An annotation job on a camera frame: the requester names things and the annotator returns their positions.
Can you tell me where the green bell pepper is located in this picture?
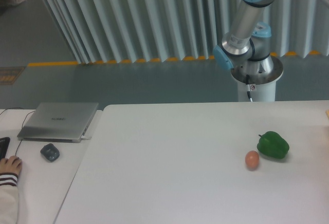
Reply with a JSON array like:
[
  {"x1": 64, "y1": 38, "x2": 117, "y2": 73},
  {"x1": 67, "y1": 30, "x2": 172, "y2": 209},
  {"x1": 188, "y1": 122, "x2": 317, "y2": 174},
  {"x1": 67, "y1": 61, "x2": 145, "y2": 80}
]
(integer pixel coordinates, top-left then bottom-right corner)
[{"x1": 257, "y1": 131, "x2": 290, "y2": 159}]

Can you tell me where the black keyboard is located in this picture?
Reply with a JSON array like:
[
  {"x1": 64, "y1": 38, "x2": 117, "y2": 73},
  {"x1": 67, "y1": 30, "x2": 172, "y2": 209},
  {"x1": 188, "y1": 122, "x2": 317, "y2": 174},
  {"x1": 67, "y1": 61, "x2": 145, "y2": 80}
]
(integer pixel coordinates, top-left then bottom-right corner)
[{"x1": 0, "y1": 137, "x2": 10, "y2": 159}]

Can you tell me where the silver closed laptop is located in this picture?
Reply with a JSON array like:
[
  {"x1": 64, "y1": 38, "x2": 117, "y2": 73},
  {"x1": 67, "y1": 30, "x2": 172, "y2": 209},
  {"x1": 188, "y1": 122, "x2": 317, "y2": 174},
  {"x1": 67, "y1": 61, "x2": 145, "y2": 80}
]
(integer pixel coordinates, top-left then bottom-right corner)
[{"x1": 17, "y1": 102, "x2": 99, "y2": 143}]

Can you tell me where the person's hand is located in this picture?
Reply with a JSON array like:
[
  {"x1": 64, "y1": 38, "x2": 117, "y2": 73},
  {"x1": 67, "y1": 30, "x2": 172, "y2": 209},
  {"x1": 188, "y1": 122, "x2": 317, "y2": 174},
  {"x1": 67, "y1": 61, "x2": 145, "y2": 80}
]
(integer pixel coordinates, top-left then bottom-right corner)
[{"x1": 0, "y1": 156, "x2": 23, "y2": 177}]

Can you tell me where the white corrugated partition screen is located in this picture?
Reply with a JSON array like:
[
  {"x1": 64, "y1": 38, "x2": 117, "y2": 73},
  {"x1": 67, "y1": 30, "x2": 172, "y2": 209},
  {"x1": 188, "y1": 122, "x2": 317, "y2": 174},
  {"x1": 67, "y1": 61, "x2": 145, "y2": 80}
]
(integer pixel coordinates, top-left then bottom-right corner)
[{"x1": 43, "y1": 0, "x2": 328, "y2": 64}]

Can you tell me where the brown egg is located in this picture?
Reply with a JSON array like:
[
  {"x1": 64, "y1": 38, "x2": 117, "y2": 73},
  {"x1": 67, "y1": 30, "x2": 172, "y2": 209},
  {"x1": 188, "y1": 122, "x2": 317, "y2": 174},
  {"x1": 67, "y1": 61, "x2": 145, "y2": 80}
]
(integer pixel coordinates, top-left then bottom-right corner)
[{"x1": 245, "y1": 151, "x2": 259, "y2": 170}]

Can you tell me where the dark grey computer mouse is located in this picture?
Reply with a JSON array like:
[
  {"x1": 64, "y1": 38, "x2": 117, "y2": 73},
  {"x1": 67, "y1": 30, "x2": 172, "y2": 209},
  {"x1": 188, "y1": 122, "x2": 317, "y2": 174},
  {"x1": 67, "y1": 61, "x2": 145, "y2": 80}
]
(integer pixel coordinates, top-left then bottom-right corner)
[{"x1": 40, "y1": 143, "x2": 60, "y2": 162}]

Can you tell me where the robot base cable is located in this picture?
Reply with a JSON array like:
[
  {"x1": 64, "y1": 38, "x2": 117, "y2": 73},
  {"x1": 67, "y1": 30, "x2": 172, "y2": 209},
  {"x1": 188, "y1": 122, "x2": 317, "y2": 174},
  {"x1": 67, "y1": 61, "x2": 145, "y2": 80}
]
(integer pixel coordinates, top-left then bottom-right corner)
[{"x1": 245, "y1": 73, "x2": 254, "y2": 103}]

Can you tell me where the white sleeve striped cuff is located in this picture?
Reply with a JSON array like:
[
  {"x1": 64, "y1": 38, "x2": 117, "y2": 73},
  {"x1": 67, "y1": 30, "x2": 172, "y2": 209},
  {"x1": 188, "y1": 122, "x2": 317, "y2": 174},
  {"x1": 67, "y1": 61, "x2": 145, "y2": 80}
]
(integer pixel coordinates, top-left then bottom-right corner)
[{"x1": 1, "y1": 173, "x2": 19, "y2": 223}]

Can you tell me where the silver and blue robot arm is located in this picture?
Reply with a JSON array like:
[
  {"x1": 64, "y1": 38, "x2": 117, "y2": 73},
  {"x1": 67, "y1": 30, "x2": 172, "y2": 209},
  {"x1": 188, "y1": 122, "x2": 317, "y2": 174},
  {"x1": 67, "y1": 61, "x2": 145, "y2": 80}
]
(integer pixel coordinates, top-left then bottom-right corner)
[{"x1": 213, "y1": 0, "x2": 328, "y2": 70}]

